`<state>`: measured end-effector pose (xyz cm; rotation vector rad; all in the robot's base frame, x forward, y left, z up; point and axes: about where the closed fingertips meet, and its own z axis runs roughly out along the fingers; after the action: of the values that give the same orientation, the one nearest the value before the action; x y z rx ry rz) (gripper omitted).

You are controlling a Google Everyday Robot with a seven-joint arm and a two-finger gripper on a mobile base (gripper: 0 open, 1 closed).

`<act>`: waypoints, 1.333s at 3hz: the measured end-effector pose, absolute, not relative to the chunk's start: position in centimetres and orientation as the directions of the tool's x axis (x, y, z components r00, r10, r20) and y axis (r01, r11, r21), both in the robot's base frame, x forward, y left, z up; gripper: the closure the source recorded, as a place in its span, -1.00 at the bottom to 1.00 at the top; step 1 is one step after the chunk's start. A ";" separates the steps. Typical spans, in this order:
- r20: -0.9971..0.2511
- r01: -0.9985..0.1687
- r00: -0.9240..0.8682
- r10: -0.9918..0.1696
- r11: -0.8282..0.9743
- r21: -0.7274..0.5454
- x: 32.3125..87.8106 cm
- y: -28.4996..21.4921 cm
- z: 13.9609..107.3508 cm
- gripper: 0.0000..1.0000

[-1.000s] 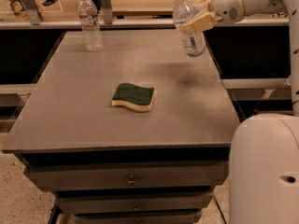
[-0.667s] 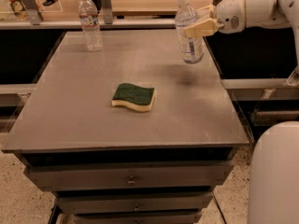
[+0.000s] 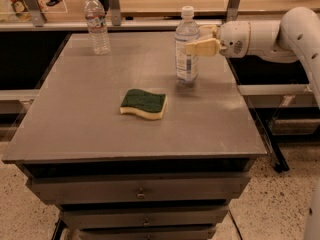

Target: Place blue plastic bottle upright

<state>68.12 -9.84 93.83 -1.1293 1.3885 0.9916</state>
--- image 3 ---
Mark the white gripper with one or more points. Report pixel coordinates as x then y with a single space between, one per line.
233 38

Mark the blue label plastic bottle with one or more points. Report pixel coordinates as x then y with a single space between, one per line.
187 31

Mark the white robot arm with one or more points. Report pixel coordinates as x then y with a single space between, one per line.
277 204

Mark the clear plastic water bottle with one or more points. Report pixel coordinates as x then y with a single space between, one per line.
95 16

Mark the green yellow sponge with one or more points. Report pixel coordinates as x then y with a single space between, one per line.
144 104

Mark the grey metal drawer cabinet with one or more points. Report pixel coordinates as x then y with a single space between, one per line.
83 156

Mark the small black object on shelf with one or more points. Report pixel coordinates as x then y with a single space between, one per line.
52 3

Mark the wooden shelf with metal posts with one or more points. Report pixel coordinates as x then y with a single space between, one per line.
69 14

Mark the colourful box on shelf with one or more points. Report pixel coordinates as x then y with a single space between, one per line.
15 0

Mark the top drawer handle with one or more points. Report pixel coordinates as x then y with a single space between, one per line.
140 194

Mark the drawer handle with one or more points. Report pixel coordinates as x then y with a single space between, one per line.
146 222
140 194

